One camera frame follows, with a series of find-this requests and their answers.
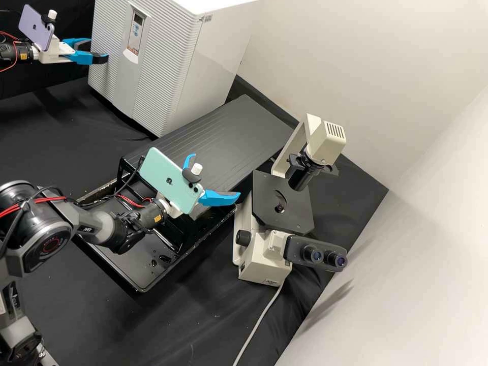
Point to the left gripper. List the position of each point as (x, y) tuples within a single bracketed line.
[(53, 51)]

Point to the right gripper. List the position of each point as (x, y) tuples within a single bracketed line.
[(171, 209)]

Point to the incubator door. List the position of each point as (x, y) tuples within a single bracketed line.
[(114, 76)]

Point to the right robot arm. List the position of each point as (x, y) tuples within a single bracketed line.
[(34, 236)]

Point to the white incubator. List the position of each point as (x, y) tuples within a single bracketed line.
[(221, 49)]

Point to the black platform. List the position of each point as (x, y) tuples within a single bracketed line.
[(213, 145)]

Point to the cream microscope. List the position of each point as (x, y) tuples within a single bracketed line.
[(263, 244)]

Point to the black tray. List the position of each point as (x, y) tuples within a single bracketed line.
[(137, 268)]

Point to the right wrist camera phone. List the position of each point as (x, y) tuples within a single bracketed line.
[(169, 179)]

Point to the wrist camera phone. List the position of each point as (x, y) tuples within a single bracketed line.
[(36, 26), (169, 179)]

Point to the left wrist camera phone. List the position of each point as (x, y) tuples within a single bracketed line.
[(36, 26)]

